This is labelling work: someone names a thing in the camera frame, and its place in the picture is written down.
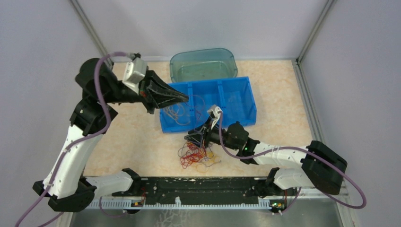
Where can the blue three-compartment bin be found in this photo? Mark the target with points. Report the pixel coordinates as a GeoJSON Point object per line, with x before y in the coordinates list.
{"type": "Point", "coordinates": [234, 96]}

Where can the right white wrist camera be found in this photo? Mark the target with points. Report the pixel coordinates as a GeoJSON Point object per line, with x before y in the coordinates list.
{"type": "Point", "coordinates": [215, 113]}

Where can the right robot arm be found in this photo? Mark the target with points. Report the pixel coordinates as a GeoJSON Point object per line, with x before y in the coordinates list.
{"type": "Point", "coordinates": [315, 165]}

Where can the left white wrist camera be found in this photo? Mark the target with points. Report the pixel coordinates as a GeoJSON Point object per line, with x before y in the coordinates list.
{"type": "Point", "coordinates": [134, 73]}

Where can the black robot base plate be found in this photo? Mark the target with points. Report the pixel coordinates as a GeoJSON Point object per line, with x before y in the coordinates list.
{"type": "Point", "coordinates": [204, 190]}

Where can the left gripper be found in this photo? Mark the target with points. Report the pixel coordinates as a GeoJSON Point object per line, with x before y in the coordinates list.
{"type": "Point", "coordinates": [154, 92]}

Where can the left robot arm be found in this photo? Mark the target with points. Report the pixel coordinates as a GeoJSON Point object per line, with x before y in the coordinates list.
{"type": "Point", "coordinates": [67, 189]}

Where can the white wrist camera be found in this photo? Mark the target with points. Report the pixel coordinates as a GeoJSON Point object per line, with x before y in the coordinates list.
{"type": "Point", "coordinates": [215, 113]}
{"type": "Point", "coordinates": [134, 73]}

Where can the white slotted cable duct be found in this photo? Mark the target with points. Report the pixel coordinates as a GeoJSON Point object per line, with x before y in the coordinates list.
{"type": "Point", "coordinates": [127, 204]}

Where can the teal translucent plastic tub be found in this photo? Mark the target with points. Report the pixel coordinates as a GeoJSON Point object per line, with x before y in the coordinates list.
{"type": "Point", "coordinates": [205, 64]}

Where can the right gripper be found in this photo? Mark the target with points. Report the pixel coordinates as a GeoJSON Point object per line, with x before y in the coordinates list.
{"type": "Point", "coordinates": [207, 132]}

